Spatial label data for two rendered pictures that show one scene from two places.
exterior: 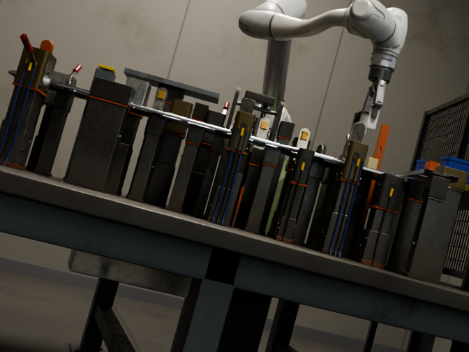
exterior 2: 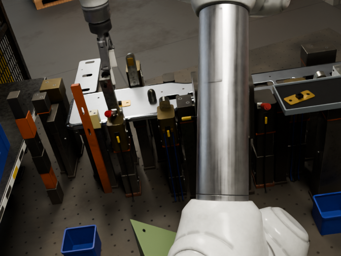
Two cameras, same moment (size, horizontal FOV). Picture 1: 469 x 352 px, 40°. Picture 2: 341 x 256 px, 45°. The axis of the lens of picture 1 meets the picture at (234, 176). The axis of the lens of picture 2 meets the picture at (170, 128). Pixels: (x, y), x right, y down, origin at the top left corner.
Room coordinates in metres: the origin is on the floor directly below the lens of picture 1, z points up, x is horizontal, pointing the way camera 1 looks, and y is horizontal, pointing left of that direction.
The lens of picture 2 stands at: (3.49, -0.12, 1.86)
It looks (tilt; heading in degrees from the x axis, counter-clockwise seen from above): 37 degrees down; 184
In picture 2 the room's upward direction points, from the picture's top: 9 degrees counter-clockwise
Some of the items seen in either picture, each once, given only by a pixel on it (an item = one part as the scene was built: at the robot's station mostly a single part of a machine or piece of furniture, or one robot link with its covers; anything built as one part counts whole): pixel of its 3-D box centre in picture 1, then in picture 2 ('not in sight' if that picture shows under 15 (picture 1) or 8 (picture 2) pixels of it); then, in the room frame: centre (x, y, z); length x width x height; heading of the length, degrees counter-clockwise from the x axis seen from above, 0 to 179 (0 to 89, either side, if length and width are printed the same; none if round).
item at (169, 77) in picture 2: (294, 196); (172, 104); (1.98, -0.19, 0.84); 0.10 x 0.05 x 0.29; 2
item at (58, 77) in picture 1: (51, 125); not in sight; (2.32, 0.68, 0.88); 0.12 x 0.07 x 0.36; 2
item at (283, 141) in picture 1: (272, 177); (190, 149); (2.38, -0.14, 0.91); 0.07 x 0.05 x 0.42; 2
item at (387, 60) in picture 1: (383, 62); (96, 11); (2.17, -0.39, 1.37); 0.09 x 0.09 x 0.06
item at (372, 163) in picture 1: (360, 207); (104, 151); (2.30, -0.46, 0.88); 0.04 x 0.04 x 0.37; 2
